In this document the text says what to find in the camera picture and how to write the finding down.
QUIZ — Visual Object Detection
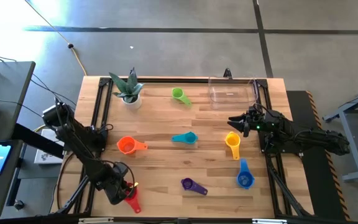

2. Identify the black desk support bar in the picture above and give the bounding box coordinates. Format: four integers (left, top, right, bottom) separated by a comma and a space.
12, 123, 65, 159

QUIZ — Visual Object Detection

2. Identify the red plastic measuring cup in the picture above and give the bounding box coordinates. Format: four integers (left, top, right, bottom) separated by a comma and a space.
124, 183, 143, 214

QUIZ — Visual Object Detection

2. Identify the grey office desk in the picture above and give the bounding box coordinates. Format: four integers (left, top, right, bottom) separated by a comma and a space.
0, 61, 37, 143

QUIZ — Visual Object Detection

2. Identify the yellow floor cable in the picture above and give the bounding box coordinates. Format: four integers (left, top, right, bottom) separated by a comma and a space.
25, 0, 88, 77

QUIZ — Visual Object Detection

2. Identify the yellow plastic measuring cup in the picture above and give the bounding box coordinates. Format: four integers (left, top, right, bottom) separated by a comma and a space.
224, 131, 242, 161

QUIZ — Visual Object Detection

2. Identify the teal plastic measuring cup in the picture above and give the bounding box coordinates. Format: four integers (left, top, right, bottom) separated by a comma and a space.
171, 131, 199, 145

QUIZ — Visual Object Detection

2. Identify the dark grey side table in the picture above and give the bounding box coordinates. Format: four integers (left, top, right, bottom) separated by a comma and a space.
0, 139, 24, 220

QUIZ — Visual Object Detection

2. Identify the clear plastic basket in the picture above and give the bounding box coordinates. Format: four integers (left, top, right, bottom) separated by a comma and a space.
208, 77, 259, 111

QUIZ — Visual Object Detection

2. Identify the silver table edge bracket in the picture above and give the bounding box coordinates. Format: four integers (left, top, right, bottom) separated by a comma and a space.
78, 217, 115, 224
252, 218, 289, 224

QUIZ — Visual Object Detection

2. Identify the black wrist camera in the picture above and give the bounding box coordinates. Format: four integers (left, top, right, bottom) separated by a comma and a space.
247, 105, 261, 121
112, 161, 129, 177

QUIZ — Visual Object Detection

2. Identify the white printed paper sheet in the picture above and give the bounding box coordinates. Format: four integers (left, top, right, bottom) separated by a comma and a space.
34, 128, 65, 165

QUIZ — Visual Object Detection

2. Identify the blue-grey metal frame table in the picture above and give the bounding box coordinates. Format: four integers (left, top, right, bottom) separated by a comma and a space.
323, 81, 358, 183

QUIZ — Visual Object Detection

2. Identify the black hazard-striped floor mat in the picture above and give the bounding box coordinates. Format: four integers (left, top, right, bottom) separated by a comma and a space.
286, 90, 351, 222

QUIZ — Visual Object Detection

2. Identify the orange plastic measuring cup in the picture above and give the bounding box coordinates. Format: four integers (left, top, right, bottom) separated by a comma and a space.
116, 136, 149, 156

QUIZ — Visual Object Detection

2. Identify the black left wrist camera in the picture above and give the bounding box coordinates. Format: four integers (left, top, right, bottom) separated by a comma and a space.
112, 161, 129, 177

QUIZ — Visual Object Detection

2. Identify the snake plant in white pot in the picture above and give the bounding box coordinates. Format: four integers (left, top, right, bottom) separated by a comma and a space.
108, 67, 145, 110

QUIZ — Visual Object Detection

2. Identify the purple plastic measuring cup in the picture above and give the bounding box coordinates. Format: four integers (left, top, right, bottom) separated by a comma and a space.
180, 177, 209, 197

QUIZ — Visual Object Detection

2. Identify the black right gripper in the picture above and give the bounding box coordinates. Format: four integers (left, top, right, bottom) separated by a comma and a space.
227, 107, 273, 138

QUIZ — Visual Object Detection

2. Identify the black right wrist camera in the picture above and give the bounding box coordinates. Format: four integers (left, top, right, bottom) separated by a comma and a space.
247, 105, 261, 121

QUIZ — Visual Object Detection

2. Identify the green plastic measuring cup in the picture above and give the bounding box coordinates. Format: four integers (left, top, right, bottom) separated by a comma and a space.
171, 87, 193, 107

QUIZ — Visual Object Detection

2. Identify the blue plastic measuring cup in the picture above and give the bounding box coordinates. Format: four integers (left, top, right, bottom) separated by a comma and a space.
236, 158, 255, 190

